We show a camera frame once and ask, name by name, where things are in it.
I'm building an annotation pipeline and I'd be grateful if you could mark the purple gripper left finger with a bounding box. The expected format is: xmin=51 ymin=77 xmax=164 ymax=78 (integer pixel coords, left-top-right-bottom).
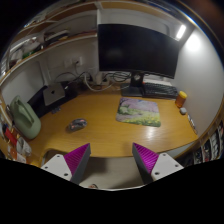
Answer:
xmin=42 ymin=144 xmax=91 ymax=185

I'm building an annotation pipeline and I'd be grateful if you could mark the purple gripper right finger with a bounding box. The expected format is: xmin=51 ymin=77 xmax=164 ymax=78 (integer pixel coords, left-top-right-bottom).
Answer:
xmin=132 ymin=143 xmax=183 ymax=184

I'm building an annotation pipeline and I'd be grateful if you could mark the floral mouse pad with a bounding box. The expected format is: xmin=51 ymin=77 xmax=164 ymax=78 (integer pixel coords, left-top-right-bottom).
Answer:
xmin=116 ymin=97 xmax=161 ymax=127

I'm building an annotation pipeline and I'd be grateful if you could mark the black computer monitor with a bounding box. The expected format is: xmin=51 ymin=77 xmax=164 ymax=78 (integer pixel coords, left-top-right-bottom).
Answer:
xmin=97 ymin=24 xmax=179 ymax=97

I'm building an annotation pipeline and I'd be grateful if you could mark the green bag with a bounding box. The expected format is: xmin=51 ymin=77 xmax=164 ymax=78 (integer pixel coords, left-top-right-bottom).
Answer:
xmin=10 ymin=95 xmax=41 ymax=139

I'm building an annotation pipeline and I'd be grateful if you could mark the small grey box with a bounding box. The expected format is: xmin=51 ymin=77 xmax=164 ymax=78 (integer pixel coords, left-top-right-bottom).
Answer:
xmin=180 ymin=107 xmax=187 ymax=115

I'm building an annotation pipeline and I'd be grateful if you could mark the orange pill bottle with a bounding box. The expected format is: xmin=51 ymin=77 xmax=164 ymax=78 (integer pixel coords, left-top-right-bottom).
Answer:
xmin=175 ymin=91 xmax=187 ymax=108

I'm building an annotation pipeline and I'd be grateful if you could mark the black keyboard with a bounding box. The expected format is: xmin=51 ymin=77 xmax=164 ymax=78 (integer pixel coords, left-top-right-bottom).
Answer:
xmin=142 ymin=83 xmax=178 ymax=99

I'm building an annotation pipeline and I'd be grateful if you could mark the silver laptop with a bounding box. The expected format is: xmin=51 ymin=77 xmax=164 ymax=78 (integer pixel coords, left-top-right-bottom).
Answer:
xmin=43 ymin=83 xmax=65 ymax=106

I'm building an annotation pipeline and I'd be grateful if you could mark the white wall lamp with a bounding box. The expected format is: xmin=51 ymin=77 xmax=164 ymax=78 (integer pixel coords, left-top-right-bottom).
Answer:
xmin=176 ymin=25 xmax=186 ymax=40

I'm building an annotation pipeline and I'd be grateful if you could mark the wooden wall shelf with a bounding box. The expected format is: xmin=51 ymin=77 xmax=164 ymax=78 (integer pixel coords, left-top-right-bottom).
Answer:
xmin=0 ymin=0 xmax=179 ymax=86

